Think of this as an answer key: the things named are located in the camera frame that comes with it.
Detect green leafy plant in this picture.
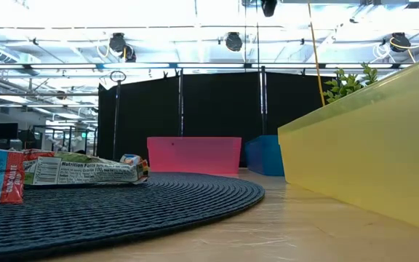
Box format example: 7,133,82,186
322,62,379,105

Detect thin yellow pole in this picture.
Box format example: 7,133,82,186
306,0,327,107

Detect yellow plastic bin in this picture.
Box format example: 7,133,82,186
277,52,419,236

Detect horizontal metal frame bar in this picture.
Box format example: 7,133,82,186
0,62,414,71

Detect round black ceiling lamp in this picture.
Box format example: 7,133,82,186
108,32,137,63
225,31,244,52
389,31,412,53

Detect black computer monitor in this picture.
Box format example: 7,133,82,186
0,122,19,141

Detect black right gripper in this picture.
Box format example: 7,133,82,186
260,0,279,18

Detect pink plastic bin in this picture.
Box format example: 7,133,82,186
146,136,242,175

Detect black ring-topped stand pole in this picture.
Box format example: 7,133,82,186
109,70,127,161

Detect blue plastic bin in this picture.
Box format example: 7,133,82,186
244,135,287,178

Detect dark blue woven round mat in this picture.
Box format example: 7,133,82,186
0,172,266,262

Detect white orange granola bar wrapper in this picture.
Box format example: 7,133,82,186
119,154,151,183

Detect blue red chocolate chip bar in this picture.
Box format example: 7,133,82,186
0,147,25,205

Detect black curtain partition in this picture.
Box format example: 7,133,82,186
96,71,336,163

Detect green white granola bar wrapper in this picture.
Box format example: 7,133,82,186
23,148,141,186

